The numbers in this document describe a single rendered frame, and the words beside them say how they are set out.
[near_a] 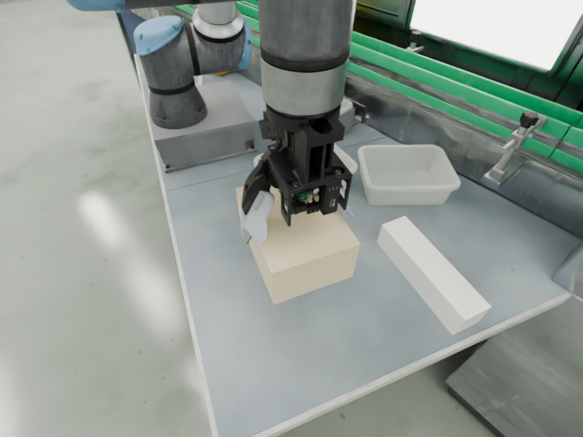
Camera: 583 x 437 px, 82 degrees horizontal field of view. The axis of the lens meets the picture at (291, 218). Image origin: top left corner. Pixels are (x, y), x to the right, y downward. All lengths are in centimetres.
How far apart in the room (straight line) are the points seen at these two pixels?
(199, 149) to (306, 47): 72
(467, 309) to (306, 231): 35
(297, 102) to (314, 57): 4
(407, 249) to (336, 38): 51
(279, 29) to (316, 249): 25
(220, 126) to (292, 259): 60
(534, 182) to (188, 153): 86
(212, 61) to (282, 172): 60
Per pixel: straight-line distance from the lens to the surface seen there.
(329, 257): 43
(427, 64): 109
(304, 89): 29
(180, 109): 95
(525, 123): 80
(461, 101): 98
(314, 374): 63
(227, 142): 97
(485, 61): 116
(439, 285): 68
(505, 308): 79
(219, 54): 90
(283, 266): 41
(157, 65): 91
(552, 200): 98
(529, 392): 118
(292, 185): 35
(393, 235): 73
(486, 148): 97
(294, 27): 27
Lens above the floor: 134
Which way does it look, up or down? 47 degrees down
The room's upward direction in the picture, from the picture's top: straight up
